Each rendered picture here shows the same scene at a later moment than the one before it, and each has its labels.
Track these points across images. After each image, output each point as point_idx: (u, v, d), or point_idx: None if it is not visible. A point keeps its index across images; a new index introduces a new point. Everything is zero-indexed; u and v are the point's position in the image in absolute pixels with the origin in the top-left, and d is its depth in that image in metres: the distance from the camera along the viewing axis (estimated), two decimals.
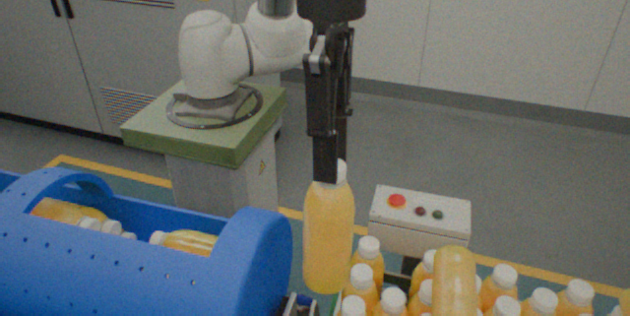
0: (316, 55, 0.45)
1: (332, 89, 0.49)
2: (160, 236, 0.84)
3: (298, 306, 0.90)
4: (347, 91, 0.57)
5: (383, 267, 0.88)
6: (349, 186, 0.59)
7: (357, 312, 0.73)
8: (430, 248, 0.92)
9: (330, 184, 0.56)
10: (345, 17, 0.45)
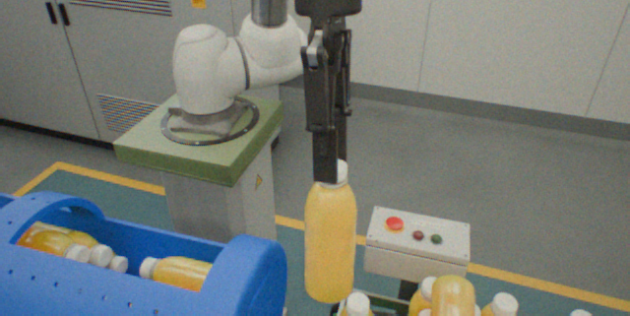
0: (314, 47, 0.45)
1: (330, 84, 0.50)
2: (152, 263, 0.82)
3: None
4: (346, 92, 0.57)
5: (354, 207, 0.58)
6: None
7: None
8: (428, 273, 0.90)
9: None
10: (341, 11, 0.47)
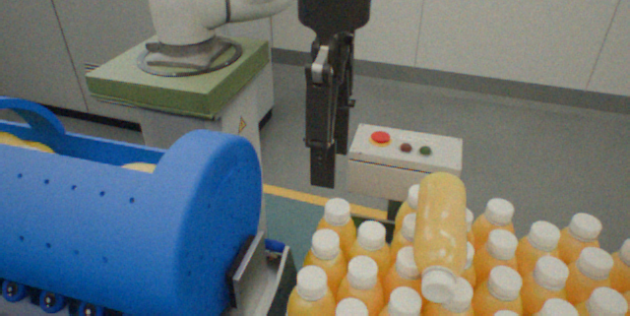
0: (319, 64, 0.43)
1: (333, 96, 0.48)
2: None
3: (269, 252, 0.80)
4: (349, 84, 0.57)
5: None
6: None
7: (330, 245, 0.64)
8: None
9: None
10: (348, 27, 0.44)
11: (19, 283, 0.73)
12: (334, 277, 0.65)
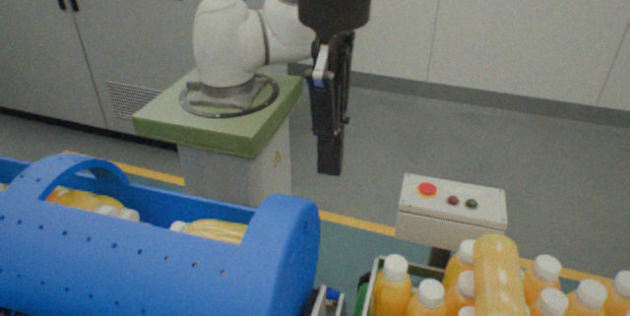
0: None
1: None
2: None
3: (325, 300, 0.85)
4: (316, 117, 0.51)
5: None
6: None
7: None
8: (463, 239, 0.88)
9: None
10: None
11: None
12: None
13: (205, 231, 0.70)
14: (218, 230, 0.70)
